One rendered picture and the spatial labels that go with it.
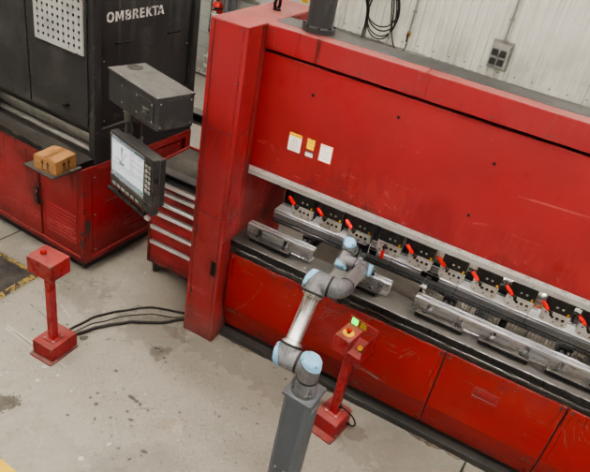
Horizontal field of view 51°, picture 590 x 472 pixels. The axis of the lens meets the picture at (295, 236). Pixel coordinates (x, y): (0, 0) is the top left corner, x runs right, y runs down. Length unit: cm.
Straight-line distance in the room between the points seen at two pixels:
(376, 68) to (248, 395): 230
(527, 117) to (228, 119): 166
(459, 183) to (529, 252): 53
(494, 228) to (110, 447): 256
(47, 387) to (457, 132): 297
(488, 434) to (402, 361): 69
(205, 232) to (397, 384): 161
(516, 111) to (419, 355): 160
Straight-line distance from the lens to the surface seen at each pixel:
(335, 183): 371
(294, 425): 343
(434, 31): 772
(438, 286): 410
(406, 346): 395
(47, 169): 457
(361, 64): 343
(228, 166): 381
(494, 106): 328
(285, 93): 369
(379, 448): 424
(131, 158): 365
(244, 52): 353
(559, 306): 367
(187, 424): 411
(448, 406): 413
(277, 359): 321
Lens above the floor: 318
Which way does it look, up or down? 32 degrees down
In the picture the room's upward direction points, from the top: 11 degrees clockwise
